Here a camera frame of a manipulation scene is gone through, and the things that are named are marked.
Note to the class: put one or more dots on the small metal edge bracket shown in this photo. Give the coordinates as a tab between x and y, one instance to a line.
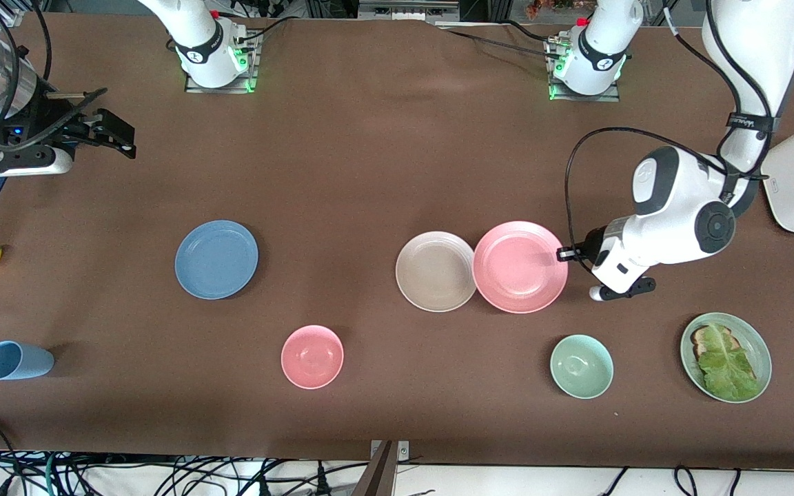
404	450

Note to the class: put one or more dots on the grey metal fixture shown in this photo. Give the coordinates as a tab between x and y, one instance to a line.
407	10

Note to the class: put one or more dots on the blue cup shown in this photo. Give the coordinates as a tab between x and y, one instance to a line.
18	362

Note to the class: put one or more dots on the beige plate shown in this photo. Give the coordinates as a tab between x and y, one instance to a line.
431	272

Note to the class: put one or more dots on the blue plate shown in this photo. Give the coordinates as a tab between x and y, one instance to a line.
216	260

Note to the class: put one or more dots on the pink plate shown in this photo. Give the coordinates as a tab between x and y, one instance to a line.
517	269

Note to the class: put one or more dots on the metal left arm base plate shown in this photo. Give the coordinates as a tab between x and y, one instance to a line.
583	98

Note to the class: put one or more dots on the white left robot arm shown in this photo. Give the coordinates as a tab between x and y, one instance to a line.
679	207

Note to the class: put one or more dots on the green lettuce leaf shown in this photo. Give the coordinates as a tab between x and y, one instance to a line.
728	368

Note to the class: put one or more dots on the green plate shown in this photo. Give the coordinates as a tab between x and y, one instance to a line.
759	351

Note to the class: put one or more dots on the dark metal bar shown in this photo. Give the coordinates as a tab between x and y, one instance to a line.
380	475

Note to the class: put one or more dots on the aluminium frame profile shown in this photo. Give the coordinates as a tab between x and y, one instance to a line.
7	17

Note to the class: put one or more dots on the pink bowl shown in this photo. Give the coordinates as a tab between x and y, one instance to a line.
312	357

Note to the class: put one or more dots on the brown table cloth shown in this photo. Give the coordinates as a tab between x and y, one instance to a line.
369	172

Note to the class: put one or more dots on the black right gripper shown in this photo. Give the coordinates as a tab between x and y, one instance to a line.
44	117

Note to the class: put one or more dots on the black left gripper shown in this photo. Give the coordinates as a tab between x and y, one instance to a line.
591	244

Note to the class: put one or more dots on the green bowl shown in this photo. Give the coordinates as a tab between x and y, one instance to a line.
581	366

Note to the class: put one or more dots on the toast slice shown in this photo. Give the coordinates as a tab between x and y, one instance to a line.
699	337

